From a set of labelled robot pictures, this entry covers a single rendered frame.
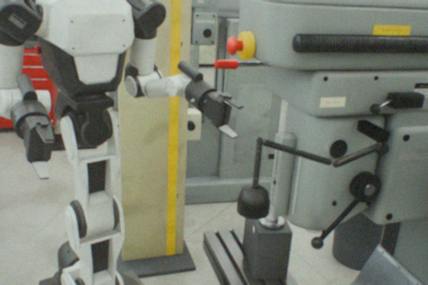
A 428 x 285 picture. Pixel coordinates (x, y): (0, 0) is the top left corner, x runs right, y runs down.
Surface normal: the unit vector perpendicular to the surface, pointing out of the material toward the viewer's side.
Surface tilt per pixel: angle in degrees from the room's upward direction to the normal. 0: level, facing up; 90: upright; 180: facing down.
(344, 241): 94
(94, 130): 91
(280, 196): 90
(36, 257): 0
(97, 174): 99
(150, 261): 0
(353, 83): 90
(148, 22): 107
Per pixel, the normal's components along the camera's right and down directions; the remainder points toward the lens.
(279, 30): -0.55, 0.27
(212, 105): -0.75, 0.30
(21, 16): 0.48, 0.59
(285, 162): 0.29, 0.36
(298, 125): -0.95, 0.06
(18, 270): 0.05, -0.93
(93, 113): 0.57, 0.33
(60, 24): -0.13, 0.28
